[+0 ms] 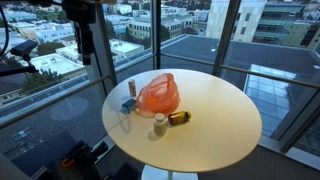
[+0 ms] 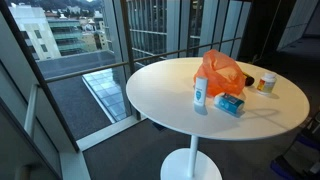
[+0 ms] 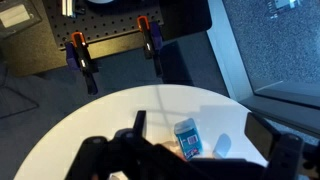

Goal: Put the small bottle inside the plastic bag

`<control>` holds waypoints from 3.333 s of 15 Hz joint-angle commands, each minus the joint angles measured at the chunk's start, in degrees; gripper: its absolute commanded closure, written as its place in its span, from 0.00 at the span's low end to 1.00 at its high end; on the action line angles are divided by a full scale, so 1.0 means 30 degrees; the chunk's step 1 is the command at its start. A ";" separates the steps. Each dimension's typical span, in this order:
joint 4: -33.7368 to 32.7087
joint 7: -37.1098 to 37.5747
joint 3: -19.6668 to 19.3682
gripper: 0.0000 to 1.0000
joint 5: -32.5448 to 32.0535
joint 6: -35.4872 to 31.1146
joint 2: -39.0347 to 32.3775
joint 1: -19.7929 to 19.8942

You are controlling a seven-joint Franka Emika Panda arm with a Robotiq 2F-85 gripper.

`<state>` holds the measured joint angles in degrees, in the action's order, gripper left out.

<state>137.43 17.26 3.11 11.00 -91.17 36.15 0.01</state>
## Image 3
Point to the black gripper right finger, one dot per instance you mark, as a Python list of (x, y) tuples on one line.
[(261, 134)]

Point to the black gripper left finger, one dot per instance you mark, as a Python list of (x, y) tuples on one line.
[(139, 127)]

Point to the round white table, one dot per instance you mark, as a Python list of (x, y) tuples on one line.
[(220, 122)]

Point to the blue gum container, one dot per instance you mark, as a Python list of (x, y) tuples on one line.
[(188, 138)]

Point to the orange black clamp right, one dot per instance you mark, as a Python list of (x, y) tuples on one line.
[(153, 42)]

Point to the orange black clamp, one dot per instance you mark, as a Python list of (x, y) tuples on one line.
[(153, 42), (78, 59)]

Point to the orange black clamp left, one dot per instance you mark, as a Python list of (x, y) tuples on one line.
[(78, 59)]

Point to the black perforated mounting board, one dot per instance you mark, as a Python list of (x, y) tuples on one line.
[(99, 22)]

